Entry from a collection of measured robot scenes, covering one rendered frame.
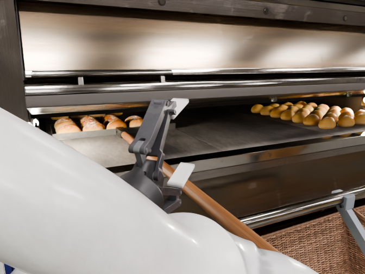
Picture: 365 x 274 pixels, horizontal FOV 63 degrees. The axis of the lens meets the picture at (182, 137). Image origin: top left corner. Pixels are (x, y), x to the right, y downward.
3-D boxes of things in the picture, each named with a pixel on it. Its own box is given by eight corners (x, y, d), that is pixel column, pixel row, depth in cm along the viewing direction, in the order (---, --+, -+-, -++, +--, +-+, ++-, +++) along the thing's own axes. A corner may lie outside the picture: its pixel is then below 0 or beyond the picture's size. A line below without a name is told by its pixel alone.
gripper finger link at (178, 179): (182, 185, 53) (182, 188, 53) (194, 163, 58) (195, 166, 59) (166, 182, 54) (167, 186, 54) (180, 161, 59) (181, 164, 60)
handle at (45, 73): (33, 97, 64) (33, 98, 65) (175, 91, 77) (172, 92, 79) (30, 70, 63) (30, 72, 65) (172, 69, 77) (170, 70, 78)
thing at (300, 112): (247, 112, 195) (248, 103, 193) (302, 107, 214) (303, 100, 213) (326, 130, 141) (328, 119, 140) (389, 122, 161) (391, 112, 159)
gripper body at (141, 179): (94, 181, 38) (131, 144, 45) (109, 230, 42) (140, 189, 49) (147, 190, 35) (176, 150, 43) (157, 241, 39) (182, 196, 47)
